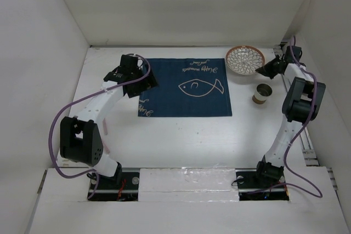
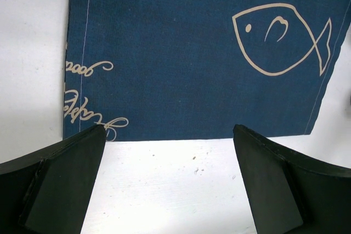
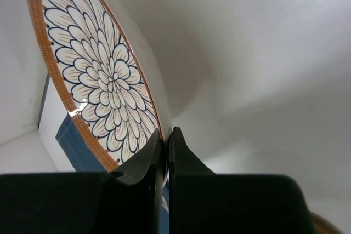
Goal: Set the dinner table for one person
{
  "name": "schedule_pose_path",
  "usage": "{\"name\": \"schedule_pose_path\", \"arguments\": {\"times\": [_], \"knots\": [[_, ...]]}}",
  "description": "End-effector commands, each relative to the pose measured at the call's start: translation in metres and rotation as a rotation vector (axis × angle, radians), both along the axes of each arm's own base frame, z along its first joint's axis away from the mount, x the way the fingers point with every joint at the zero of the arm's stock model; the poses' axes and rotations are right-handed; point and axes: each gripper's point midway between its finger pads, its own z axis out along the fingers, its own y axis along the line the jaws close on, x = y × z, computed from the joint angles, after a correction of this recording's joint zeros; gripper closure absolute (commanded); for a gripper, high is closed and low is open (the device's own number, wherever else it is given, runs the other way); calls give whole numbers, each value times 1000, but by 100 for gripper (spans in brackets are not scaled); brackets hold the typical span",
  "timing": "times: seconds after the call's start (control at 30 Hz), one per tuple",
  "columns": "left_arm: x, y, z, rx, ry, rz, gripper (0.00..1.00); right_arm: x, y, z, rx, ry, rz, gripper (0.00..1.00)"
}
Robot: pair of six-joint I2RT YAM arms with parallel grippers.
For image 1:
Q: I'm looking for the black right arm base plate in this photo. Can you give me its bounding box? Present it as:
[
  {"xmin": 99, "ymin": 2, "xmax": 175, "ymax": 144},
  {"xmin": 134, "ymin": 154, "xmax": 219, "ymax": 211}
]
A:
[{"xmin": 231, "ymin": 169, "xmax": 289, "ymax": 201}]

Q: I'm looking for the aluminium rail on right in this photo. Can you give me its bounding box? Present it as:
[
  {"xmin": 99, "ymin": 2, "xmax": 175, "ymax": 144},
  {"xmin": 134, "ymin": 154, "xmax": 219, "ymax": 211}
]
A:
[{"xmin": 267, "ymin": 41, "xmax": 326, "ymax": 198}]

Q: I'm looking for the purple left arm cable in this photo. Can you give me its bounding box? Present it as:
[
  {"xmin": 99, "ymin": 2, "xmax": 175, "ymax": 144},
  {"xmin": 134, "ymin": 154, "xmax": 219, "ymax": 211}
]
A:
[{"xmin": 48, "ymin": 58, "xmax": 152, "ymax": 201}]

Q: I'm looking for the dark blue cloth placemat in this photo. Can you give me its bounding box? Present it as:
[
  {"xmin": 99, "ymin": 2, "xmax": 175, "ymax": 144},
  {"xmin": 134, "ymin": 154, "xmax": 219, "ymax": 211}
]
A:
[{"xmin": 138, "ymin": 58, "xmax": 232, "ymax": 117}]

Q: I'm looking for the pink handled fork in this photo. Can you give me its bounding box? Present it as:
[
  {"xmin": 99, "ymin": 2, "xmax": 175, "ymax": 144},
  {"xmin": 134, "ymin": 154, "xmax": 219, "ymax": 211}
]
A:
[{"xmin": 103, "ymin": 142, "xmax": 110, "ymax": 155}]

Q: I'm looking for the pink handled knife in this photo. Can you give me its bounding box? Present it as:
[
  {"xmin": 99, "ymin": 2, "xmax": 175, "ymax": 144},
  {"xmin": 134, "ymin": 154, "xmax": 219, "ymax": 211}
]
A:
[{"xmin": 103, "ymin": 119, "xmax": 108, "ymax": 135}]

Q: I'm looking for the floral patterned ceramic bowl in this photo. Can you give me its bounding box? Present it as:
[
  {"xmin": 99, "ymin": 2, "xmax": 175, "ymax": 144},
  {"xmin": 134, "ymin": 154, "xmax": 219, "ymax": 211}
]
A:
[{"xmin": 225, "ymin": 45, "xmax": 265, "ymax": 76}]

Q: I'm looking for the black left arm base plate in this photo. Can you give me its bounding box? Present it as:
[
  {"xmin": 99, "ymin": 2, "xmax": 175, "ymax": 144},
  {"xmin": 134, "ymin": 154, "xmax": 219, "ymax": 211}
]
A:
[{"xmin": 87, "ymin": 168, "xmax": 140, "ymax": 202}]

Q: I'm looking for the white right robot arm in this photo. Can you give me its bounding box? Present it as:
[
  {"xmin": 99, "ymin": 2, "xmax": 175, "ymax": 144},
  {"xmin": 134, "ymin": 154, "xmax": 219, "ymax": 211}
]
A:
[{"xmin": 253, "ymin": 45, "xmax": 326, "ymax": 187}]

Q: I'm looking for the white cup with cork base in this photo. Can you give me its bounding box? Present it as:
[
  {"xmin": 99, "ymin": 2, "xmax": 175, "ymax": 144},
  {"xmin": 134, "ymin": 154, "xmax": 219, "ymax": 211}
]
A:
[{"xmin": 252, "ymin": 83, "xmax": 273, "ymax": 105}]

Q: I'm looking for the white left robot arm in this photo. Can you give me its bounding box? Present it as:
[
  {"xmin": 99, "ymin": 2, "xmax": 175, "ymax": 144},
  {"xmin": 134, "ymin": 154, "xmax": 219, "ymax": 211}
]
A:
[{"xmin": 60, "ymin": 54, "xmax": 157, "ymax": 189}]

